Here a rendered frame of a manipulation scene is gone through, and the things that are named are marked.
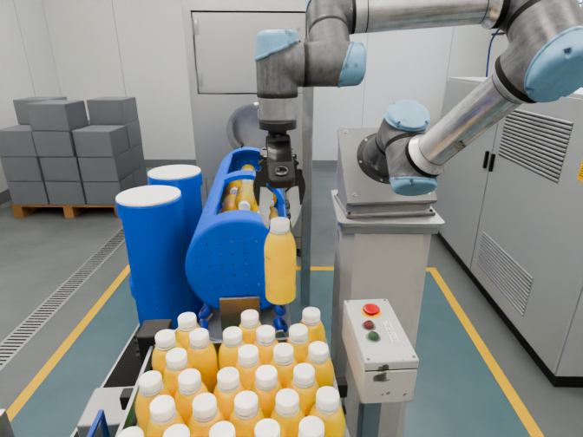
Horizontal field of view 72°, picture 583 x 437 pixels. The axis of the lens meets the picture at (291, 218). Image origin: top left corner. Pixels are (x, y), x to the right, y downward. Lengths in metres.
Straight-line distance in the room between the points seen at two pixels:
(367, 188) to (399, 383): 0.63
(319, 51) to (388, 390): 0.62
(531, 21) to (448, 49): 5.49
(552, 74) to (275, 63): 0.47
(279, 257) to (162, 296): 1.22
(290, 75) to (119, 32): 5.84
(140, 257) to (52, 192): 3.12
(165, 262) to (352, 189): 0.98
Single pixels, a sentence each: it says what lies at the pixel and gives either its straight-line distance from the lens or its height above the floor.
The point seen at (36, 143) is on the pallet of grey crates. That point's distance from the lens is 4.83.
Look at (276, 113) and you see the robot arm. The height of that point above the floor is 1.51.
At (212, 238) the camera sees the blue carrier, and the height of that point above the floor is 1.18.
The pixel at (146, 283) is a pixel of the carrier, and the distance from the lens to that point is 1.94.
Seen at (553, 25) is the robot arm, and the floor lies 1.65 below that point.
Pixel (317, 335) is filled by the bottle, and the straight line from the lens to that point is 0.92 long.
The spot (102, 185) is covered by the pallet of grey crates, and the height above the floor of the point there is 0.36.
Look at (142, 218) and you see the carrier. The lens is 1.80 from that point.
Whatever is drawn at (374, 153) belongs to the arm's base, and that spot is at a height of 1.34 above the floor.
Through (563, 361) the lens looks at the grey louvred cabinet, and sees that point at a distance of 2.55.
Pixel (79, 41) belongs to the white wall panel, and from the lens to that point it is 6.75.
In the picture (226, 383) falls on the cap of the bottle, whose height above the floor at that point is 1.08.
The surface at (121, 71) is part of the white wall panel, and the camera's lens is 6.52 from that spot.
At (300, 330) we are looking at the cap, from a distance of 0.86.
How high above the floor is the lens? 1.60
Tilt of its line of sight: 22 degrees down
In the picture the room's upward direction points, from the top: straight up
